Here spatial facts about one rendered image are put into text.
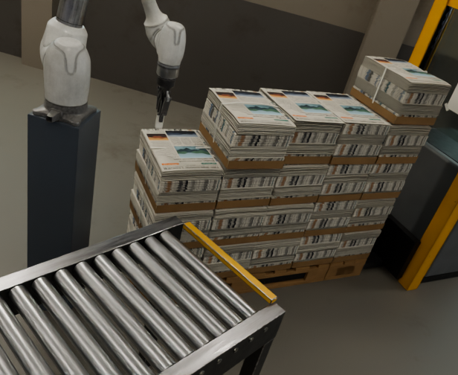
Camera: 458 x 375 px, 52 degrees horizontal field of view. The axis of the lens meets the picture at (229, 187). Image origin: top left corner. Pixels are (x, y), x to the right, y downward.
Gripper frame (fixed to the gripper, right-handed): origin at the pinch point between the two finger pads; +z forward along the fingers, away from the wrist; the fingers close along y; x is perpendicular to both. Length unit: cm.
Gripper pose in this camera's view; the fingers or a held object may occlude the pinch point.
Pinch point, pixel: (159, 120)
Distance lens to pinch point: 206.1
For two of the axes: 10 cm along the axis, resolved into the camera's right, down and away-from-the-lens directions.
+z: -2.2, 8.3, 5.1
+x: -8.9, 0.4, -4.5
